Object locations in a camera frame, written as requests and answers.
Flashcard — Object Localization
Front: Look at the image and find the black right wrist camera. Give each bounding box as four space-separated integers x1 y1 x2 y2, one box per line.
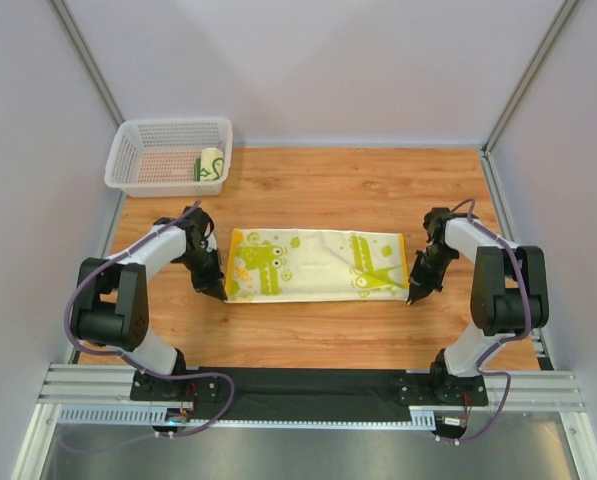
423 207 451 238

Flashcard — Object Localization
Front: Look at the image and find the white perforated plastic basket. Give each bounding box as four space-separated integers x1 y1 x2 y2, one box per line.
104 117 233 197

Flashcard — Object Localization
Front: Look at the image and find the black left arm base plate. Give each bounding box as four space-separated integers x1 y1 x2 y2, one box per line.
129 372 229 403

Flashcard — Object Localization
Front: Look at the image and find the yellow and cream towel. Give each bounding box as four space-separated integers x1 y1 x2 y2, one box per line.
226 229 409 304

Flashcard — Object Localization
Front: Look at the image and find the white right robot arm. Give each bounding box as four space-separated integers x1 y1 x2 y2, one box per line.
407 207 549 400

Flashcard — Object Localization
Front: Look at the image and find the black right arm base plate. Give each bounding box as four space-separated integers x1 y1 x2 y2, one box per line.
396 373 489 407

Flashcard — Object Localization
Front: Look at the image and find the aluminium corner post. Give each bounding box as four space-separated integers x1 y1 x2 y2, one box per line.
481 0 581 159
47 0 125 128

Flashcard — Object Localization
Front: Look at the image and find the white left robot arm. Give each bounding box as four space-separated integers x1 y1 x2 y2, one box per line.
63 204 227 381

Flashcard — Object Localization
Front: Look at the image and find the aluminium left corner post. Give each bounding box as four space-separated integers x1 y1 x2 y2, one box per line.
47 0 125 128

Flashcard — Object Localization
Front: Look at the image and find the aluminium front frame rail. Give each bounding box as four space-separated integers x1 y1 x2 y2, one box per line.
38 364 584 412

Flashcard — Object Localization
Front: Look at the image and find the aluminium right corner post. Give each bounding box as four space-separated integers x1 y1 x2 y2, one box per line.
481 0 581 159

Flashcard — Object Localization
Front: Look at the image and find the green and cream patterned towel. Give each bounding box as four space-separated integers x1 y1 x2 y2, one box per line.
193 147 225 182

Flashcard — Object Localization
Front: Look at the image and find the grey slotted cable duct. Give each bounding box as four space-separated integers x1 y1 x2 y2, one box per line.
57 404 437 430

